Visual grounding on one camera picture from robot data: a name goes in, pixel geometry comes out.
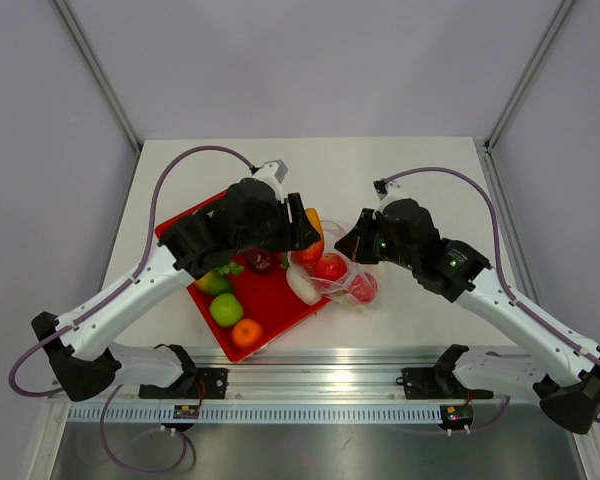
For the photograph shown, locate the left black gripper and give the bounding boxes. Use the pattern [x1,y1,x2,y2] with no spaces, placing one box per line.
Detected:
[233,192,319,254]

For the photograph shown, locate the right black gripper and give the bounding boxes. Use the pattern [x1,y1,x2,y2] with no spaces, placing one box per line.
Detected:
[336,208,419,271]

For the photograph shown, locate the red orange mango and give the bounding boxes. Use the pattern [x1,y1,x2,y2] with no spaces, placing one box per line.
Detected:
[291,208,325,266]

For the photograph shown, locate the red tomato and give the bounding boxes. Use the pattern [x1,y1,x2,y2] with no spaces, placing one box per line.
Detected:
[313,253,348,282]

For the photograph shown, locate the dark red plum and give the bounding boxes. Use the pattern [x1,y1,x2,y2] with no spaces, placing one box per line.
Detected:
[244,248,274,275]

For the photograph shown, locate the clear zip top bag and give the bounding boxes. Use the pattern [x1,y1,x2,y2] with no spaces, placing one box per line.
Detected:
[286,208,379,310]

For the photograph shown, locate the white radish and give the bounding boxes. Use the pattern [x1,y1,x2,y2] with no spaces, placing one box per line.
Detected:
[286,265,321,306]

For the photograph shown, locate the red apple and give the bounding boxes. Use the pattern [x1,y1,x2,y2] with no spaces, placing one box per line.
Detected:
[348,272,378,305]

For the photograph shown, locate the green apple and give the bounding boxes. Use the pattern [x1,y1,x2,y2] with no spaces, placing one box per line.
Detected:
[209,293,244,328]

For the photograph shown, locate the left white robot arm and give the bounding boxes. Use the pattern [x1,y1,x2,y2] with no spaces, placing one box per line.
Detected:
[32,178,320,402]

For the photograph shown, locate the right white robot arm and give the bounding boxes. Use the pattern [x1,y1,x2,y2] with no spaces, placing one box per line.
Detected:
[335,199,600,435]

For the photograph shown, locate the green grapes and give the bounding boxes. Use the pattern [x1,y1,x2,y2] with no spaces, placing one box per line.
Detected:
[216,261,244,276]

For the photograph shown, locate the yellow green mango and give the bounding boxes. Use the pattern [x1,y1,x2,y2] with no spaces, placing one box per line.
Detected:
[194,270,234,296]

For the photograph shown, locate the orange fruit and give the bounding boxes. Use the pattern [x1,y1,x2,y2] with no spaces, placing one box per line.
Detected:
[231,318,263,349]

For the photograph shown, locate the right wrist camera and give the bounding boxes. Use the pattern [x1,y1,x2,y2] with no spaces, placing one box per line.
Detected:
[373,178,408,201]

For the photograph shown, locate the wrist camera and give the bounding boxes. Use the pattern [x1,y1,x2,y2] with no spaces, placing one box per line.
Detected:
[373,178,408,201]
[252,160,288,202]

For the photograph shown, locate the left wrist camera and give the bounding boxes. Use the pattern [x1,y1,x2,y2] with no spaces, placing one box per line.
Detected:
[252,160,288,202]

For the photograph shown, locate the aluminium mounting rail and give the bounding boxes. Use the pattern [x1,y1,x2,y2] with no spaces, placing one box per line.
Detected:
[47,347,546,406]

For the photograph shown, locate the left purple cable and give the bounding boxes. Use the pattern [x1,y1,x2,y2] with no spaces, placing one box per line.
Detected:
[7,144,259,474]

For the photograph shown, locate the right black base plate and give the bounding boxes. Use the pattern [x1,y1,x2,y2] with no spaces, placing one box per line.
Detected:
[396,344,494,400]

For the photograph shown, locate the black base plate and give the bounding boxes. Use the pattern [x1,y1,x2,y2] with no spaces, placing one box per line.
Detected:
[396,344,494,400]
[139,344,228,400]

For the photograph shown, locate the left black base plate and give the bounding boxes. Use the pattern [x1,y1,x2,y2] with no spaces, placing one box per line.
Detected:
[139,344,228,400]

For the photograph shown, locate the white slotted cable duct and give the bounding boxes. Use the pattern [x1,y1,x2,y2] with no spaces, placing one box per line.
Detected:
[68,403,442,425]

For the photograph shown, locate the right aluminium frame post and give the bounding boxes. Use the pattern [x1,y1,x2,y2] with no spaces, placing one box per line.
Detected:
[484,0,579,155]

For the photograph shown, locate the aluminium frame post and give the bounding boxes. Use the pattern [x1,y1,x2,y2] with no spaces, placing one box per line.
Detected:
[50,0,143,156]
[484,0,579,155]

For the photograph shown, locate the left aluminium frame post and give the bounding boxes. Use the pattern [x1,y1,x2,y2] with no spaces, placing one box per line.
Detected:
[50,0,143,156]

